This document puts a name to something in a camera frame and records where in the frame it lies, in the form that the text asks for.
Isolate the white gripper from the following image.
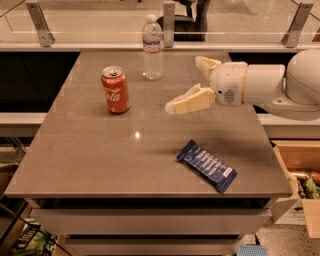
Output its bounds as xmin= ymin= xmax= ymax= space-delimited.
xmin=165 ymin=56 xmax=248 ymax=114

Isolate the red Coca-Cola can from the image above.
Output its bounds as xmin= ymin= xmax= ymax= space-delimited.
xmin=101 ymin=66 xmax=129 ymax=114

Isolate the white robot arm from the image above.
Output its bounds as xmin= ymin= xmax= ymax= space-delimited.
xmin=165 ymin=49 xmax=320 ymax=120

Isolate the black office chair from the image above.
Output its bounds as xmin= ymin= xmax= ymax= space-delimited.
xmin=156 ymin=0 xmax=212 ymax=43

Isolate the clear plastic water bottle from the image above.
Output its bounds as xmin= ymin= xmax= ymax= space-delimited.
xmin=142 ymin=14 xmax=163 ymax=80

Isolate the blue snack bar wrapper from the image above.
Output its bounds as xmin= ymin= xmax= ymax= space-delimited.
xmin=176 ymin=140 xmax=237 ymax=194

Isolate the cardboard box with items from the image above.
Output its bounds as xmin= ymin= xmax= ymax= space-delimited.
xmin=271 ymin=140 xmax=320 ymax=239

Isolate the grey drawer cabinet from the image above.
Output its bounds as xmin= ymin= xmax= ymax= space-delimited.
xmin=6 ymin=52 xmax=291 ymax=255

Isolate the blue perforated object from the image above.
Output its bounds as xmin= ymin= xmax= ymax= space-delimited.
xmin=236 ymin=245 xmax=268 ymax=256

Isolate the green black snack bag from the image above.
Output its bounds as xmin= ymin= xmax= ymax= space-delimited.
xmin=12 ymin=224 xmax=58 ymax=256

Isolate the middle metal glass bracket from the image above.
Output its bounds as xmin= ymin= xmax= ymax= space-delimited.
xmin=163 ymin=1 xmax=175 ymax=48

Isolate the metal glass bracket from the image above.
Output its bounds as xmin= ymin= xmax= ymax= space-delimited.
xmin=163 ymin=1 xmax=175 ymax=48
xmin=281 ymin=3 xmax=313 ymax=48
xmin=25 ymin=0 xmax=55 ymax=47

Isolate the right metal glass bracket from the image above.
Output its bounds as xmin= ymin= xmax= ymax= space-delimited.
xmin=281 ymin=3 xmax=313 ymax=48

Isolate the left metal glass bracket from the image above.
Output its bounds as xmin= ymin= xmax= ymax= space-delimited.
xmin=25 ymin=0 xmax=55 ymax=47

